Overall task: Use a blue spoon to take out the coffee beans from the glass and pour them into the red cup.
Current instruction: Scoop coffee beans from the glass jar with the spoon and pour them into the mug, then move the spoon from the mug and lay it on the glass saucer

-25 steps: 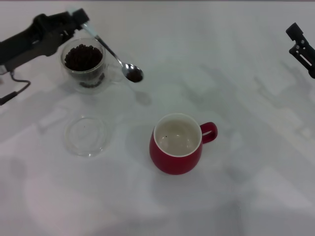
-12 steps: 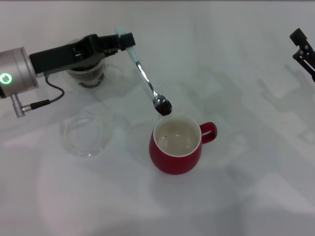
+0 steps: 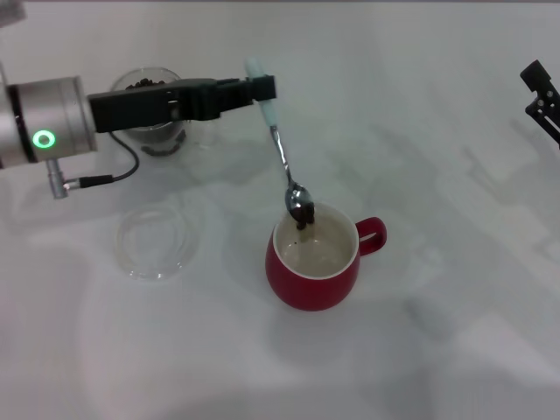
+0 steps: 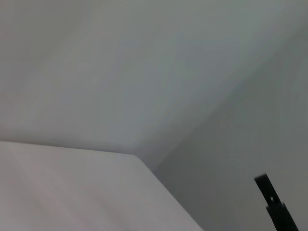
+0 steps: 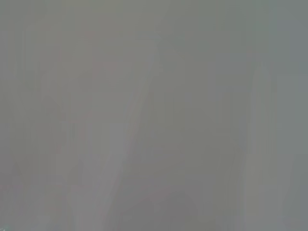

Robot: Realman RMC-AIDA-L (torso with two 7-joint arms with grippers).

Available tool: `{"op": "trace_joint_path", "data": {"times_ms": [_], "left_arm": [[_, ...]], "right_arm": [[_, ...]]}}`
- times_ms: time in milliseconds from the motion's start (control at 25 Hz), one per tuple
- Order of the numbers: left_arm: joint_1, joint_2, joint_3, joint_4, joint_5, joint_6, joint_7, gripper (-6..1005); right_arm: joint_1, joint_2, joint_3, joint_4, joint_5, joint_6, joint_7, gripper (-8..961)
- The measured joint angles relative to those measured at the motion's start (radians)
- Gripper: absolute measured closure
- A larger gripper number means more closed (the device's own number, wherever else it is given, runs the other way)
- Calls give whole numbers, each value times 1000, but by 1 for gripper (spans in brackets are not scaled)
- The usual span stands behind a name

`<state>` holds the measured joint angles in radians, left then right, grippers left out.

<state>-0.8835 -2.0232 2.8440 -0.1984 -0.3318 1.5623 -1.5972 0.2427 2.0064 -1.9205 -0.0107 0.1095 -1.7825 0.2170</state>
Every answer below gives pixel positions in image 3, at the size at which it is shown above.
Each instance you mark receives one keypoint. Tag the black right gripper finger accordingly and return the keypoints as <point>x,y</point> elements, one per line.
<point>537,75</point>
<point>540,106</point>

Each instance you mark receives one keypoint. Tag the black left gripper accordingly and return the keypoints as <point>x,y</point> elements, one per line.
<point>149,107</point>

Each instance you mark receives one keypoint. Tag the small coffee bean clump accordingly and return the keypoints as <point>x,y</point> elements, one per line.
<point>304,215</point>

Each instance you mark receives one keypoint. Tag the red ceramic mug white inside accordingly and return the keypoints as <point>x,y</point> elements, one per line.
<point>306,291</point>

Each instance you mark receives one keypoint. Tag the coffee beans pile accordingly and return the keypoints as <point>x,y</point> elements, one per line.
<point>146,83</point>

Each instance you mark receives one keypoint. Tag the double-walled glass mug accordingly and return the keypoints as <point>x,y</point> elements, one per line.
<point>199,131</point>

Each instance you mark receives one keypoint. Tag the clear glass saucer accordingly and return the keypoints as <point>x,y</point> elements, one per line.
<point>149,262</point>

